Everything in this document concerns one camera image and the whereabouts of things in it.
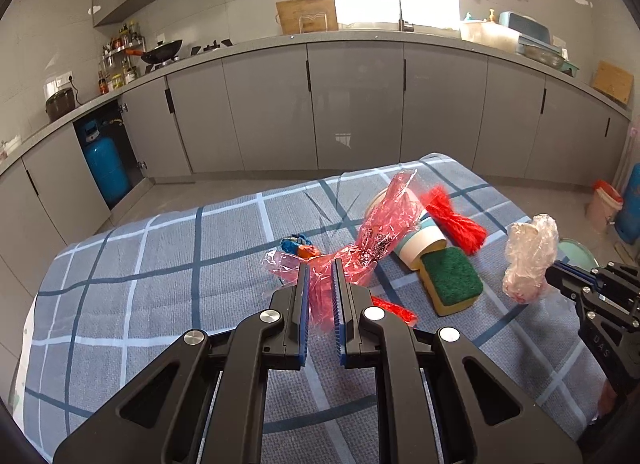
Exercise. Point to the green basin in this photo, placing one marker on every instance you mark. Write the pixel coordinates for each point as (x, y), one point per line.
(570, 66)

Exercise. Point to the wooden cutting board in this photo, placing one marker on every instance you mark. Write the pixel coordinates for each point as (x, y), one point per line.
(300, 9)
(612, 81)

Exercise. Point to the yellow jar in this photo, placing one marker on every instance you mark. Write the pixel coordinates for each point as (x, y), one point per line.
(117, 81)

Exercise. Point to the dark sauce bottle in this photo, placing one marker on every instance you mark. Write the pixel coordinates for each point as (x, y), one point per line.
(102, 85)

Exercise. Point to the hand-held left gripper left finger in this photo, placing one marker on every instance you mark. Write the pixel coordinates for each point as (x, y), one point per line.
(301, 314)

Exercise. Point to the dark rice cooker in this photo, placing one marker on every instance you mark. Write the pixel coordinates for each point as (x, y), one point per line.
(60, 104)

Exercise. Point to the pink bucket with red bag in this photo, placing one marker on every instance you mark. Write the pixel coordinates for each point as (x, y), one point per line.
(602, 209)

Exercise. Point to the red plastic bag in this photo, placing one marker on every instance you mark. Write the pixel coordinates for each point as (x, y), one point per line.
(397, 308)

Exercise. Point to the yellow soap bottle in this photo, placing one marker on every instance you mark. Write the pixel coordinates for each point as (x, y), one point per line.
(491, 16)

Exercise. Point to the white plastic tub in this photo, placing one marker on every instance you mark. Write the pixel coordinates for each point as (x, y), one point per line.
(487, 34)

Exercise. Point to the red pompom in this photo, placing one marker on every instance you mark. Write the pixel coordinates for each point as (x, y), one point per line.
(457, 226)

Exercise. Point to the green waste bin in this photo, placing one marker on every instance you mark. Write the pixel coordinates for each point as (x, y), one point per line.
(575, 250)

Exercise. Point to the blue gas cylinder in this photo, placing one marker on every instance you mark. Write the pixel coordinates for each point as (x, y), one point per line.
(105, 164)
(631, 214)

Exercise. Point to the spice rack with bottles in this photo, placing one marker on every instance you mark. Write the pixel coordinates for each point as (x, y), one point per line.
(125, 44)

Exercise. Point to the orange blue wrapper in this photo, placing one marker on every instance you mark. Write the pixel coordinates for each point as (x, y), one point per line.
(300, 246)

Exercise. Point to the yellow green scouring sponge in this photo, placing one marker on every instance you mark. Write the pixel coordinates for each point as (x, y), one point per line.
(450, 274)

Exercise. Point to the grey base cabinets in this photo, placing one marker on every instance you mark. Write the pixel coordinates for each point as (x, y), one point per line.
(350, 104)

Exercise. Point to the metal bowl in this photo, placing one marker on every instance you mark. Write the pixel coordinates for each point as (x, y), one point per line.
(542, 56)

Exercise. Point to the clear plastic bag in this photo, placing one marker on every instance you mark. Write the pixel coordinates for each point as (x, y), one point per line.
(530, 254)

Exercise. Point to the black wok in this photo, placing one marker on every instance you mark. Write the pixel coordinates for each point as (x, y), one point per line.
(162, 51)

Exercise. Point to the red transparent plastic wrapper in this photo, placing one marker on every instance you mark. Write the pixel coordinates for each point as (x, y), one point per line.
(387, 224)

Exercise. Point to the blue checked tablecloth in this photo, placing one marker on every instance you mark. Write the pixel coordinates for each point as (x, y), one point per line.
(150, 294)

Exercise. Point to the person's right hand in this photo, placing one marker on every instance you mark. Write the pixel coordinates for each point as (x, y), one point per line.
(604, 398)

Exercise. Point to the white cup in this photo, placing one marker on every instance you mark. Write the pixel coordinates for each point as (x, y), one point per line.
(420, 244)

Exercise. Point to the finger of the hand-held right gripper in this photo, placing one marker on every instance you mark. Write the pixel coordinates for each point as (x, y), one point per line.
(567, 285)
(577, 270)

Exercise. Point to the gas stove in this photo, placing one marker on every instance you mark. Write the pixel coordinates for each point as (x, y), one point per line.
(210, 47)

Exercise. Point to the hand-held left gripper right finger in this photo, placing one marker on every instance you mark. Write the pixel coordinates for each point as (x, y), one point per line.
(339, 314)

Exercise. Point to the wall outlet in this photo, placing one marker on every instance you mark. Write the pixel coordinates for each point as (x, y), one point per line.
(65, 79)

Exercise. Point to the blue dish rack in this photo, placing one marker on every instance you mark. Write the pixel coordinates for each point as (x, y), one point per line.
(525, 24)

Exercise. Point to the steel kitchen faucet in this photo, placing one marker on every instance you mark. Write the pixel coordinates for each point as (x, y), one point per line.
(401, 19)

